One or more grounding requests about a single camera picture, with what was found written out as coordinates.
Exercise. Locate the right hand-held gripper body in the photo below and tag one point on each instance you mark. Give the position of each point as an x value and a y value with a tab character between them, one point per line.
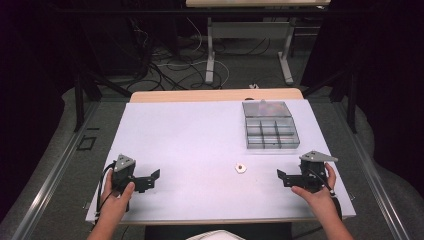
313	170

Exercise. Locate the aluminium floor rail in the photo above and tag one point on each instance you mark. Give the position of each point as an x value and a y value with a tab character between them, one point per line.
370	173
50	181

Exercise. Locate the black metal stand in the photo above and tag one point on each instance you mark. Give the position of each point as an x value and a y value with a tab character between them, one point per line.
81	96
346	93

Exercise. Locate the wooden table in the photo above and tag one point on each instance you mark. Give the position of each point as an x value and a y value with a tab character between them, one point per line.
200	96

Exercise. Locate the small white hexagonal nut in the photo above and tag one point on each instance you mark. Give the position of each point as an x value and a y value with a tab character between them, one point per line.
240	168

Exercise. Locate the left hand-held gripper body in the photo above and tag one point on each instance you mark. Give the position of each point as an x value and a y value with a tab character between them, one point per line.
122	173

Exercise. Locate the person's white clothing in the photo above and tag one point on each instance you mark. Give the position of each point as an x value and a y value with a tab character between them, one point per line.
216	235

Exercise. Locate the clear plastic compartment box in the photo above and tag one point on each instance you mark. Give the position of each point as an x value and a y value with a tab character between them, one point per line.
270	126

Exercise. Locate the white table mat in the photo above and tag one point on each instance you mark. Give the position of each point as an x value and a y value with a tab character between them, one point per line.
200	143

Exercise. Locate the person's right hand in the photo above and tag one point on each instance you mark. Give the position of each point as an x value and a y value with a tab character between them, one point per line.
320	200

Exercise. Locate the person's left hand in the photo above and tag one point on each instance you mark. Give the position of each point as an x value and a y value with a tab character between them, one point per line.
115	200

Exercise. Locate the white-legged desk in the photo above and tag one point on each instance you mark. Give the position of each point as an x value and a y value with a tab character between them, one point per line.
250	30

